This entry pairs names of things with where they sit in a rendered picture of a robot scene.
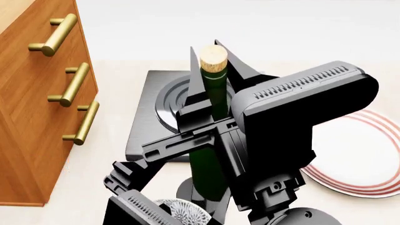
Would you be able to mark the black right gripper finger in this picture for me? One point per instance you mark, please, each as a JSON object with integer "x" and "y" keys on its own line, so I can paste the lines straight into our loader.
{"x": 239, "y": 70}
{"x": 195, "y": 93}

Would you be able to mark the green corked wine bottle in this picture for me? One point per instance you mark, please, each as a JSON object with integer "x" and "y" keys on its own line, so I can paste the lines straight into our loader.
{"x": 215, "y": 91}

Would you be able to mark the brown wooden cabinet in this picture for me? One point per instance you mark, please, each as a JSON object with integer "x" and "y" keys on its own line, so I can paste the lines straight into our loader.
{"x": 28, "y": 112}

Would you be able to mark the black square ringed cooker plate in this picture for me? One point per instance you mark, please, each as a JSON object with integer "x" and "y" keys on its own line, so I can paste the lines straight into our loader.
{"x": 150, "y": 112}

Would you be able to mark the clear patterned glass bowl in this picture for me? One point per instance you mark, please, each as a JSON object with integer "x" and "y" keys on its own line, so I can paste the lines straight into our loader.
{"x": 187, "y": 211}

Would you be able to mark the white plate with red rings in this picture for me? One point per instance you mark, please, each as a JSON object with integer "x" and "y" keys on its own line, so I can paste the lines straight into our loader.
{"x": 350, "y": 152}

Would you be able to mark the grey black right wrist camera box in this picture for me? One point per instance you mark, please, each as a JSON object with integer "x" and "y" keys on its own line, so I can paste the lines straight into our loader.
{"x": 297, "y": 112}

